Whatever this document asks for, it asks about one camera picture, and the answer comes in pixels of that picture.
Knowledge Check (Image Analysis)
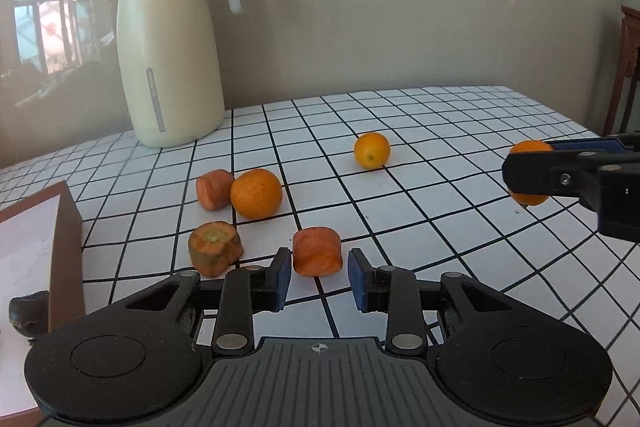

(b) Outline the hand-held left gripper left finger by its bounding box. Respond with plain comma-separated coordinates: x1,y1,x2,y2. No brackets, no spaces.
117,248,292,356

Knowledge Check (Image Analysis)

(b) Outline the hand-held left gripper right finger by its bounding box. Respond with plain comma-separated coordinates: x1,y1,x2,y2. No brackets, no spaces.
347,248,521,355

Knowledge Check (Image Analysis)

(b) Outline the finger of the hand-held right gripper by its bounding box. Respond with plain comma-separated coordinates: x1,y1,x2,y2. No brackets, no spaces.
545,133,640,155
502,150,608,200

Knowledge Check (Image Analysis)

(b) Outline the orange kumquat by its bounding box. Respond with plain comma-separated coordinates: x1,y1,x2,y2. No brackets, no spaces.
507,140,556,206
353,132,391,170

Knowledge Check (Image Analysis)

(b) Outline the orange carrot piece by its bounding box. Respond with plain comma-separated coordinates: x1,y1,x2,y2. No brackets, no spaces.
292,227,344,278
196,169,236,210

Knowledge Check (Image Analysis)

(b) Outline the carrot top piece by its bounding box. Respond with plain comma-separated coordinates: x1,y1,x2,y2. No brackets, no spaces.
188,221,245,278

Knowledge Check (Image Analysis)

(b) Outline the tangerine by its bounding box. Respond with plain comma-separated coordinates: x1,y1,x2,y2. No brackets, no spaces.
230,169,284,221

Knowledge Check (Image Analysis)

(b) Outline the brown cardboard box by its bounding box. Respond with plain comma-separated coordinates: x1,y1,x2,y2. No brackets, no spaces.
0,181,86,423

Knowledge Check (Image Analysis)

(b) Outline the dark mangosteen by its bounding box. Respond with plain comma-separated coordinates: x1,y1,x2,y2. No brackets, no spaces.
8,290,51,337

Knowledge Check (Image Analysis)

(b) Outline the carved wooden furniture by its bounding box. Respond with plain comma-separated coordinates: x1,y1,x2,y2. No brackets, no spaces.
602,5,640,138

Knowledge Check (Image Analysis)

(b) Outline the white checked tablecloth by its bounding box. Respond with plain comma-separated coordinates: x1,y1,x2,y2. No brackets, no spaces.
0,84,640,427

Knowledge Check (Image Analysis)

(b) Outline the cream thermos jug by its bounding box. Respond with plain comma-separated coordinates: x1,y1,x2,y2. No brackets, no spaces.
116,0,242,148

